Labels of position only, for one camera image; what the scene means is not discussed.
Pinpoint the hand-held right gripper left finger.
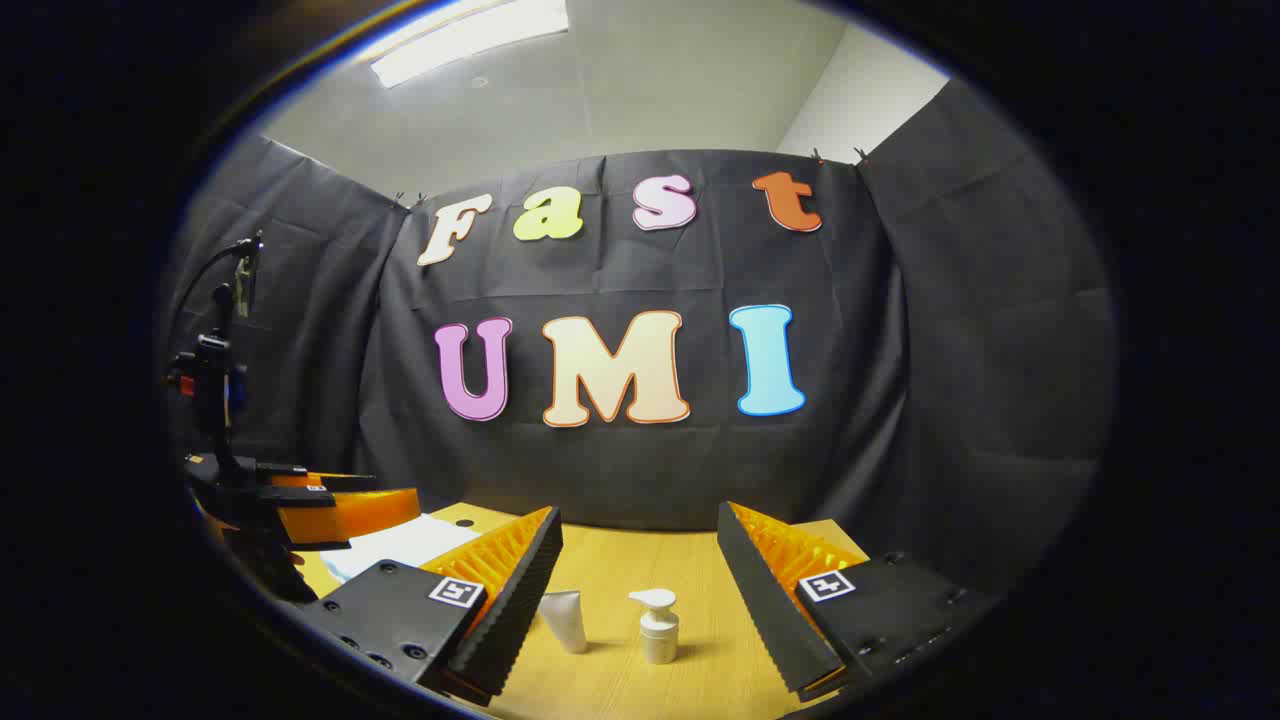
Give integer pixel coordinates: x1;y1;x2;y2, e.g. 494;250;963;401
295;505;565;706

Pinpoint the white squeeze tube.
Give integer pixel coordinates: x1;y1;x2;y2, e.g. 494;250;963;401
538;590;589;655

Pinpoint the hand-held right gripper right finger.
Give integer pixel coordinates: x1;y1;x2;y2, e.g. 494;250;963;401
716;500;1003;703

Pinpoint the black backdrop cloth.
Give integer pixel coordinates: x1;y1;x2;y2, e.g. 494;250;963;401
165;78;1116;601

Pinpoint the black cable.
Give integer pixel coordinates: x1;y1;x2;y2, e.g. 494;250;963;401
172;236;259;326

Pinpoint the white pump bottle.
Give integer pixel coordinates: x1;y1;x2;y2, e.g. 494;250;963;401
628;588;681;666

